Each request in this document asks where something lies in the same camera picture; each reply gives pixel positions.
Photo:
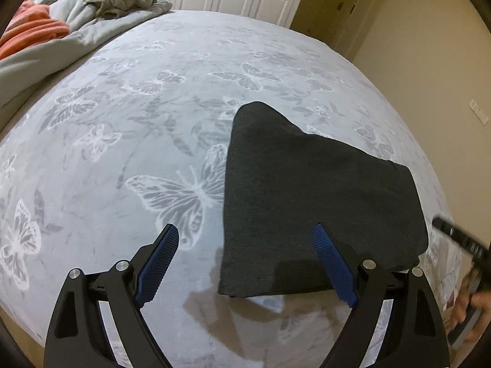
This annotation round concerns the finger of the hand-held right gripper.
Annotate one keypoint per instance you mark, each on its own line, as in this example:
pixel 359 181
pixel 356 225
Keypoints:
pixel 458 235

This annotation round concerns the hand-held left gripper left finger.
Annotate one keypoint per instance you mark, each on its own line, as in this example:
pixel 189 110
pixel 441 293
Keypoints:
pixel 157 264

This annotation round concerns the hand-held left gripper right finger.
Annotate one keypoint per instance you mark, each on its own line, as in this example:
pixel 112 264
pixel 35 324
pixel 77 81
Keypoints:
pixel 333 264

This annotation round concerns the dark grey pants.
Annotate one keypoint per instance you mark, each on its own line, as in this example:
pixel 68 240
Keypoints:
pixel 307 207

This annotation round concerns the person's right hand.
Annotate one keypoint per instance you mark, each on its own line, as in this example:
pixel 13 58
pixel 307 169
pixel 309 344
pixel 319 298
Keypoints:
pixel 462 303

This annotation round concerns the bed with butterfly sheet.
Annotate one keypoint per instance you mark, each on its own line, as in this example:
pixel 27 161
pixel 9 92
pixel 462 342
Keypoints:
pixel 153 142

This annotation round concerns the grey duvet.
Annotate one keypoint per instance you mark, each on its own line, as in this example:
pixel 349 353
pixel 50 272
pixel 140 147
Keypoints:
pixel 88 27

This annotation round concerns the cream hallway cabinet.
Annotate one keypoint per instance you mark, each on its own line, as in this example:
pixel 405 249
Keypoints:
pixel 337 4

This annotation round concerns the pink blanket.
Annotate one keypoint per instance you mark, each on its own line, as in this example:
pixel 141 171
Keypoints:
pixel 30 30

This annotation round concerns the white wall switch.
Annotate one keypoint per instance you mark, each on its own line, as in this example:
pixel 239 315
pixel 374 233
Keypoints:
pixel 481 110

